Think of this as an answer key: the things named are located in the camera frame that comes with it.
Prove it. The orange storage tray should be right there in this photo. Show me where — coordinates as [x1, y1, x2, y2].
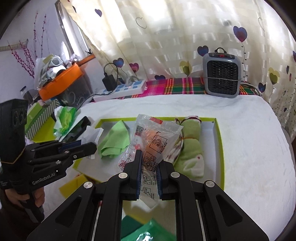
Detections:
[39, 64, 83, 101]

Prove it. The black power adapter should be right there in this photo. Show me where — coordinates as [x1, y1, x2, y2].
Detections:
[102, 75, 117, 91]

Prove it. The plaid pink green cloth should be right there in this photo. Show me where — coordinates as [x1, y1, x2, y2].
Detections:
[91, 77, 258, 103]

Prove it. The rolled green towel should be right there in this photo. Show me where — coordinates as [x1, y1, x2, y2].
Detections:
[165, 115, 205, 180]

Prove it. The lime green box lid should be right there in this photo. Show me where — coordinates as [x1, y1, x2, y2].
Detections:
[33, 116, 55, 143]

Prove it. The green white tissue pack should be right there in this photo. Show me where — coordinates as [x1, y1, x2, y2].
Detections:
[53, 106, 77, 140]

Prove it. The light green folded cloth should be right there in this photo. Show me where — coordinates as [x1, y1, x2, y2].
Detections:
[98, 120, 130, 158]

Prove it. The black smartphone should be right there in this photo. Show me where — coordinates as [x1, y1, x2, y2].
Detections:
[59, 116, 91, 143]

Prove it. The clear printed plastic packet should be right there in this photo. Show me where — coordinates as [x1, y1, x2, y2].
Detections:
[118, 114, 183, 208]

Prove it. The cream heart-pattern curtain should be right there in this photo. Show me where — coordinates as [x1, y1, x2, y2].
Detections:
[61, 1, 295, 138]

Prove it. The green plastic bag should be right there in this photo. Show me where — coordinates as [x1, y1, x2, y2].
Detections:
[121, 215, 176, 240]

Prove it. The person's left hand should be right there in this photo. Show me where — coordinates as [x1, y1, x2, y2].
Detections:
[5, 187, 45, 207]

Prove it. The grey portable fan heater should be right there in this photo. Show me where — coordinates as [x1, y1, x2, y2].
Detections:
[203, 47, 241, 98]

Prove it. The white fleece blanket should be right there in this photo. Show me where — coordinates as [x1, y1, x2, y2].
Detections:
[43, 94, 296, 241]

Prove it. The lime green shallow box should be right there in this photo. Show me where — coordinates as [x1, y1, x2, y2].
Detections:
[73, 118, 225, 189]

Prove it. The green striped gift box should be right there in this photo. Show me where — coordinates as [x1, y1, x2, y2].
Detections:
[25, 99, 60, 140]

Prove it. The white blue power strip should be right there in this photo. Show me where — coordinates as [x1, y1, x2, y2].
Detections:
[93, 81, 147, 102]

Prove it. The yellow green sponge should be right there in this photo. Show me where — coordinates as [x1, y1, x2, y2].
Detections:
[59, 173, 101, 199]

